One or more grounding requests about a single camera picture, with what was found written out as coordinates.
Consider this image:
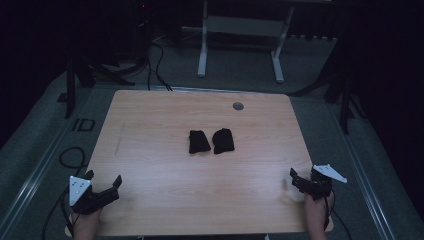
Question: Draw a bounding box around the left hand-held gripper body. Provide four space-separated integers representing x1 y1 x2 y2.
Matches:
68 175 120 216

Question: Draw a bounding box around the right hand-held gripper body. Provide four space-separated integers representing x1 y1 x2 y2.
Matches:
292 163 348 201

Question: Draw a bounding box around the black sock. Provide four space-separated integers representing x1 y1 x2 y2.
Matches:
211 127 236 155
188 129 212 155

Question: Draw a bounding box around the person's left hand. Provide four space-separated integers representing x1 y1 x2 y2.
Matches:
70 209 103 240

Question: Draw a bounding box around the person's right hand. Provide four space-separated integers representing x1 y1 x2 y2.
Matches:
303 192 335 240

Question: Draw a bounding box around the black metal stand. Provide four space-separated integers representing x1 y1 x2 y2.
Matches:
288 63 366 135
57 56 136 120

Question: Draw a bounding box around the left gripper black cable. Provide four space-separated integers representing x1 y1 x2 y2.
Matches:
60 194 76 236

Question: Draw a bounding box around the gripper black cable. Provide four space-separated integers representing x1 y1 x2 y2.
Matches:
60 194 76 236
323 194 353 240

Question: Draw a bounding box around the looped black floor cable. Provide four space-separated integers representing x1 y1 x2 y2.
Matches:
41 146 88 240

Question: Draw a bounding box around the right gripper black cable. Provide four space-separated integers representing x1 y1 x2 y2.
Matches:
323 194 353 240

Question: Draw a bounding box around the metal floor rail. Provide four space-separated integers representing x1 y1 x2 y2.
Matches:
0 88 101 240
327 101 398 240

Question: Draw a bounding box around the white metal desk frame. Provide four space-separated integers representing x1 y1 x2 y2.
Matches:
181 0 296 84

